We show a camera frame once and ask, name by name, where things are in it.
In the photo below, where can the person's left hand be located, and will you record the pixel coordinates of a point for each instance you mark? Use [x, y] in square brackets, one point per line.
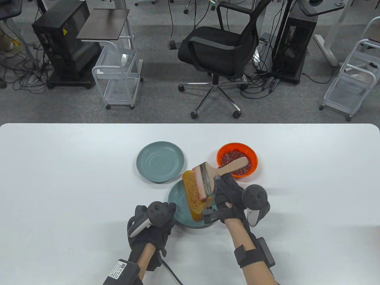
[157, 234]

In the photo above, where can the person's right hand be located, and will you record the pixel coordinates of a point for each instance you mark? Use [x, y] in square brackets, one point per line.
[230, 190]

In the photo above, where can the wooden brush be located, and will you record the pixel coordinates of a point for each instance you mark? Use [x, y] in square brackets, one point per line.
[231, 167]

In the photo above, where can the toasted bread slice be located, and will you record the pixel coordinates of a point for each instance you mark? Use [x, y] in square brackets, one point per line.
[193, 199]

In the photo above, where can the teal round plate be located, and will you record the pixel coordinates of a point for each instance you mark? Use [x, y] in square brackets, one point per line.
[178, 196]
[160, 161]

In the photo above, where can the person's left forearm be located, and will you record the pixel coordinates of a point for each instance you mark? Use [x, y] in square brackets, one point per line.
[145, 259]

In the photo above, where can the person's right forearm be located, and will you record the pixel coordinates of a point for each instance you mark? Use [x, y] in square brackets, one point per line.
[246, 234]

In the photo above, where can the black round controller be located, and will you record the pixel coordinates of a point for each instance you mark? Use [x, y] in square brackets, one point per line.
[158, 213]
[254, 197]

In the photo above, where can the orange plastic bowl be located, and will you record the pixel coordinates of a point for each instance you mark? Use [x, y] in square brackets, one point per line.
[237, 146]

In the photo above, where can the black power strip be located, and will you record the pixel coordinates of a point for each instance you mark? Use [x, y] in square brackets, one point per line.
[270, 84]

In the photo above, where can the black office chair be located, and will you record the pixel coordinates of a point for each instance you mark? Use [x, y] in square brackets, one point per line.
[216, 50]

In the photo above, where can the black power adapter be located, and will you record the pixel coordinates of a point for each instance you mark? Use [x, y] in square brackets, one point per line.
[173, 45]

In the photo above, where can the small white bottle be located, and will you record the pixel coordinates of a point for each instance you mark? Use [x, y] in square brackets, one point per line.
[123, 60]

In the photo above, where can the white-legged grey desk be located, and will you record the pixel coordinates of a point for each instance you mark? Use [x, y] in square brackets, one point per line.
[325, 49]

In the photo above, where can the dark brown side table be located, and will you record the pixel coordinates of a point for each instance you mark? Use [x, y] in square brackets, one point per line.
[102, 25]

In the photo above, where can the black computer tower yellow sticker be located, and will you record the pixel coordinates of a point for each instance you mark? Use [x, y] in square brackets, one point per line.
[59, 44]

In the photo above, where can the dark desk with grey leg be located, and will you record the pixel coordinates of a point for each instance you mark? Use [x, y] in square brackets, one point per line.
[9, 7]

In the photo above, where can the black wrist camera white label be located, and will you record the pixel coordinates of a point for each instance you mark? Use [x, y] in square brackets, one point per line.
[121, 273]

